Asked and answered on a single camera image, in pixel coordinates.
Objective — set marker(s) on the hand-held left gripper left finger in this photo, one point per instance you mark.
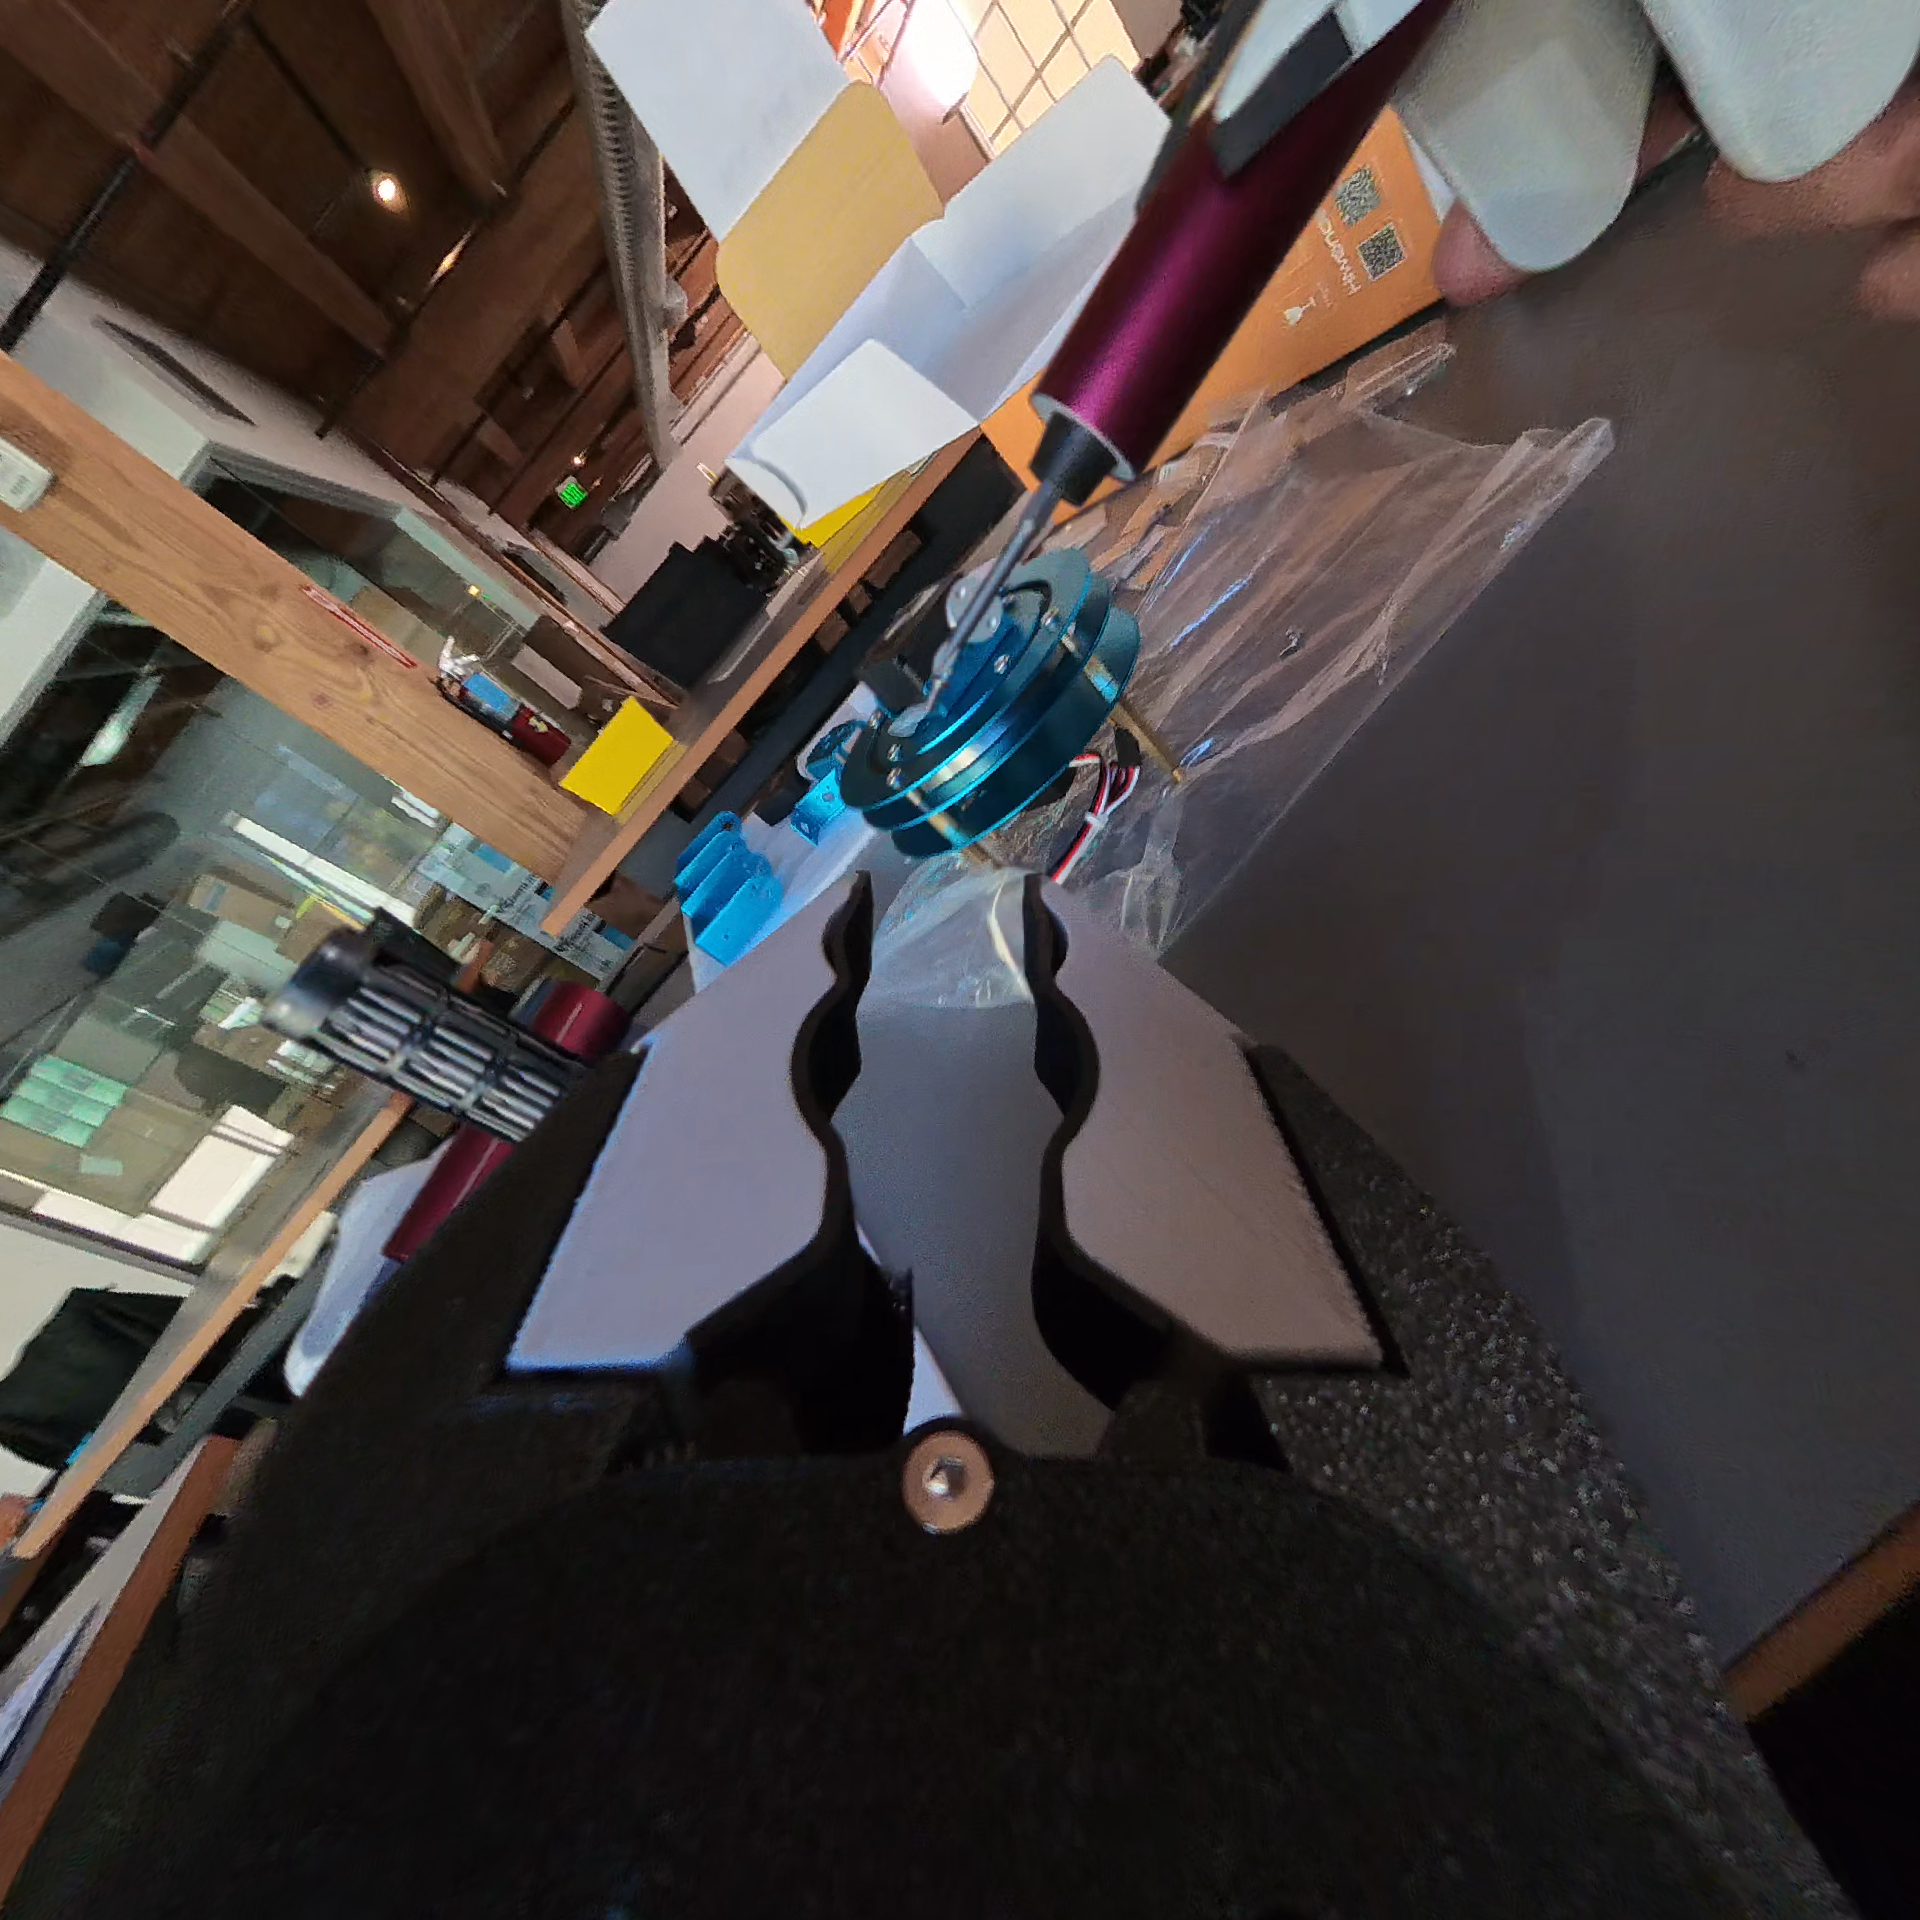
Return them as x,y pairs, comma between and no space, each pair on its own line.
662,1229

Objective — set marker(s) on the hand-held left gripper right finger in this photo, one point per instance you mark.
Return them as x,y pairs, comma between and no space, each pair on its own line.
1217,1202

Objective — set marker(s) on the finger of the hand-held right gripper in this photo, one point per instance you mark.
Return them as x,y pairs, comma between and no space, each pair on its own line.
1277,91
1388,19

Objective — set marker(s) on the red electric screwdriver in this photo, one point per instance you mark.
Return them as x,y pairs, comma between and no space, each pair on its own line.
1202,255

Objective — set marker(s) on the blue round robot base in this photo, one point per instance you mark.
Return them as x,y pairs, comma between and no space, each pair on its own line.
1035,703

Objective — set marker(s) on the dark grey desk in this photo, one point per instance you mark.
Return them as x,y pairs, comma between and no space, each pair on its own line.
1577,902

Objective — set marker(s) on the person's right hand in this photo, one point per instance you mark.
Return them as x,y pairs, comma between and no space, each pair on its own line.
1892,241

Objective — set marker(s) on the red tube case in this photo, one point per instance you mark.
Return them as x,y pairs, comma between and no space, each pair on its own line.
578,1021

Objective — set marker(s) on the large grid window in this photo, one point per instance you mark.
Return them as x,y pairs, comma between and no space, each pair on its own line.
1051,66

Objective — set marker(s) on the orange box with white lid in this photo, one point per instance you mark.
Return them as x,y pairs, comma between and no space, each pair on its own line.
1372,302

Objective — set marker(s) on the black bit holder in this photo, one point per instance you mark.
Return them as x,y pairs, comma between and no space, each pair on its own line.
437,1036

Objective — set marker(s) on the group of blue metal brackets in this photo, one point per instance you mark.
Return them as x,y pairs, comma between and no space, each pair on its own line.
727,902

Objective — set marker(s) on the crumpled clear plastic bag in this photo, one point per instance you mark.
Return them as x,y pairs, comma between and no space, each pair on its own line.
961,961

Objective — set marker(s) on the light wooden panel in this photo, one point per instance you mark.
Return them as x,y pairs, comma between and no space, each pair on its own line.
824,223

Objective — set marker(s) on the yellow box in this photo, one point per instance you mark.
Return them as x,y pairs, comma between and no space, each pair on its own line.
624,759

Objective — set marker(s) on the large clear plastic bag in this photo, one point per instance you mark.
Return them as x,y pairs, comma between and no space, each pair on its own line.
1351,569

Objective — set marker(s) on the wooden table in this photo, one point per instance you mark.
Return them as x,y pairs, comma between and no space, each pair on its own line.
751,693

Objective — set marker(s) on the white panel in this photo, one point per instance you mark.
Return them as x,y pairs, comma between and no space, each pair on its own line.
704,91

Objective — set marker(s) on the black equipment case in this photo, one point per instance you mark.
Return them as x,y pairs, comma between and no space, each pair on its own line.
689,616

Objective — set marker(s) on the large wooden beam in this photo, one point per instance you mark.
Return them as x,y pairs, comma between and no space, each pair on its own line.
224,601

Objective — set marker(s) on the ceiling spot lamp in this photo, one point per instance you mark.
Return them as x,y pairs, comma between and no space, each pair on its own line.
387,188

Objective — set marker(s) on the silver air duct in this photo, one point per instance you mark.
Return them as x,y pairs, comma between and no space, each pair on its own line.
624,223

